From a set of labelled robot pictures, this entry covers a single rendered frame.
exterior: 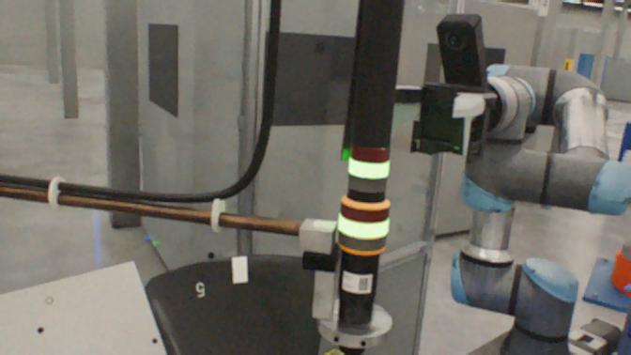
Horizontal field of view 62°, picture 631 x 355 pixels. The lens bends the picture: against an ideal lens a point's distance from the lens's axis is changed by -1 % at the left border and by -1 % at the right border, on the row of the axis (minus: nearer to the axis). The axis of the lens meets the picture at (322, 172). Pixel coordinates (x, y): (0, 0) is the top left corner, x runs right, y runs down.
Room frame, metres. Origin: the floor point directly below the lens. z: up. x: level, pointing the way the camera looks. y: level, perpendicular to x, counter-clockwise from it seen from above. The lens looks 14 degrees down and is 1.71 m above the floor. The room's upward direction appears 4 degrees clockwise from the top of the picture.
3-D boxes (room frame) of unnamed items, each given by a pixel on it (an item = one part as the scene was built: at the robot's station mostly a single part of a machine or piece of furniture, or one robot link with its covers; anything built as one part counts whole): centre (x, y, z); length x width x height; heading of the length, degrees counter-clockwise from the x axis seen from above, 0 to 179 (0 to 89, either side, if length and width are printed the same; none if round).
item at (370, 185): (0.45, -0.04, 1.59); 0.03 x 0.03 x 0.01
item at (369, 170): (0.45, -0.04, 1.61); 0.03 x 0.03 x 0.01
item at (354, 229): (0.45, -0.04, 1.56); 0.04 x 0.04 x 0.01
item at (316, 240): (0.45, -0.03, 1.50); 0.09 x 0.07 x 0.10; 81
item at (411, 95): (0.57, -0.07, 1.64); 0.09 x 0.03 x 0.06; 125
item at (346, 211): (0.45, -0.04, 1.57); 0.04 x 0.04 x 0.01
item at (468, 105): (0.52, -0.14, 1.64); 0.09 x 0.03 x 0.06; 168
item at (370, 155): (0.45, -0.04, 1.62); 0.03 x 0.03 x 0.01
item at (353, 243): (0.45, -0.04, 1.54); 0.04 x 0.04 x 0.01
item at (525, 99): (0.76, -0.25, 1.64); 0.11 x 0.08 x 0.09; 146
